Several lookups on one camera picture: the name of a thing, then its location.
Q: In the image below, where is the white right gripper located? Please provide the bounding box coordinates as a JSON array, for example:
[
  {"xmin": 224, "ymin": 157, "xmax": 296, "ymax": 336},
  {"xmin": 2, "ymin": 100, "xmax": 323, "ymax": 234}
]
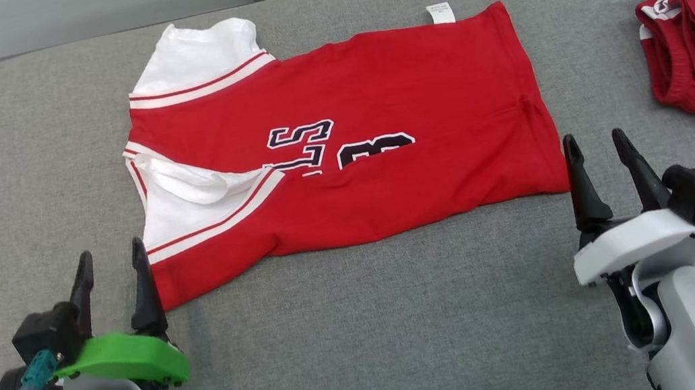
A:
[{"xmin": 555, "ymin": 117, "xmax": 695, "ymax": 290}]

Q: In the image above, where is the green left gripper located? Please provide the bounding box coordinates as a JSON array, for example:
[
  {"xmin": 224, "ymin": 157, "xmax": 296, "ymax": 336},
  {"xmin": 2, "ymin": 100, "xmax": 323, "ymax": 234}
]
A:
[{"xmin": 36, "ymin": 232, "xmax": 193, "ymax": 390}]

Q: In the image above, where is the teal left camera connector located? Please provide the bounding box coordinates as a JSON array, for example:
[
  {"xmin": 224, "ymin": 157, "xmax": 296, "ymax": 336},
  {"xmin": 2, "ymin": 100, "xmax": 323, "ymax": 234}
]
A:
[{"xmin": 8, "ymin": 350, "xmax": 63, "ymax": 390}]

